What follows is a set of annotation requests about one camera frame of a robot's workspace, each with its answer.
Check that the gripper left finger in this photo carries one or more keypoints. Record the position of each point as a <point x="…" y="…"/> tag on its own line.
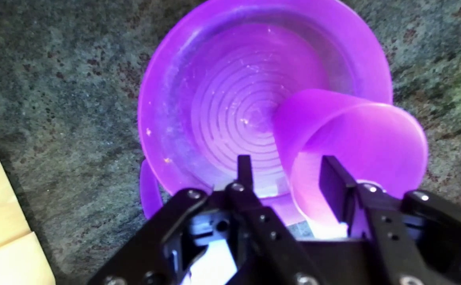
<point x="254" y="221"/>

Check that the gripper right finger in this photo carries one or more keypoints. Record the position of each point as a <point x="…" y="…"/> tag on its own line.
<point x="389" y="237"/>

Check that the purple plastic plate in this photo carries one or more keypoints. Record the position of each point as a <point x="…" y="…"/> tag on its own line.
<point x="149" y="190"/>

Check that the light wooden block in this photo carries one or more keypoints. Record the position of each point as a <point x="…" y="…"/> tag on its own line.
<point x="0" y="229"/>

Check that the purple plastic bowl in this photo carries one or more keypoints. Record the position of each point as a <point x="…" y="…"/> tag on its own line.
<point x="222" y="91"/>

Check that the purple plastic cup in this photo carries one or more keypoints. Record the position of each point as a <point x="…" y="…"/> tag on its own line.
<point x="365" y="142"/>

